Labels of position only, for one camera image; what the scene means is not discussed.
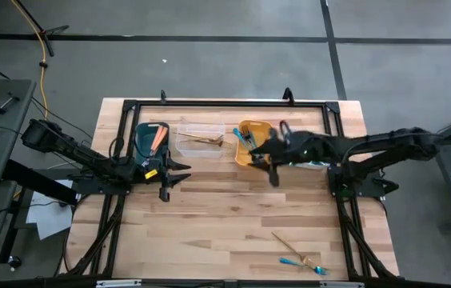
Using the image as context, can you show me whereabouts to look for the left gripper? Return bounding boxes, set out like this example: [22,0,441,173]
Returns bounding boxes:
[141,146,192,203]

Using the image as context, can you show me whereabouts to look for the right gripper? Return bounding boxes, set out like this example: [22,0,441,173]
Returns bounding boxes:
[248,126,337,188]

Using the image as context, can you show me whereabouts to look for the yellow plastic bin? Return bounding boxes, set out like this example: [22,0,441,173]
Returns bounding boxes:
[234,119,274,167]

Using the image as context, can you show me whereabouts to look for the clear plastic bin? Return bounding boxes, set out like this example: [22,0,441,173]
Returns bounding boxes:
[175,122,226,158]

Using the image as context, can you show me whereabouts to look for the white plastic bin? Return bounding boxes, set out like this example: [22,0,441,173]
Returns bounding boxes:
[289,159,330,170]

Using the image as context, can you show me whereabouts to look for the teal plastic bin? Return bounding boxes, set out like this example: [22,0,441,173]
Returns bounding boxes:
[134,122,170,165]

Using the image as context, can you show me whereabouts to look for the white paper sheets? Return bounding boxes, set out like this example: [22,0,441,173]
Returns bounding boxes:
[25,178,75,241]

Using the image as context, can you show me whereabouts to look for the black desk support beam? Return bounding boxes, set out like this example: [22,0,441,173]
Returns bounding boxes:
[1,158,81,207]

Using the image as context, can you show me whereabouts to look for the black tripod stand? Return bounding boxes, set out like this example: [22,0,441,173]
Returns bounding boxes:
[9,0,70,58]

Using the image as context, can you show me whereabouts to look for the black aluminium table frame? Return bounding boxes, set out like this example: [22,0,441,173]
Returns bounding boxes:
[55,98,401,287]

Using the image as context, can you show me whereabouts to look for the silver metal bracket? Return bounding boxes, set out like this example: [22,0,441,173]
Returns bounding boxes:
[319,281,365,288]
[96,279,142,288]

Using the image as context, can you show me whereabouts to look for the yellow cable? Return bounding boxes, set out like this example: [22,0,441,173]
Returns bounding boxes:
[9,0,50,125]

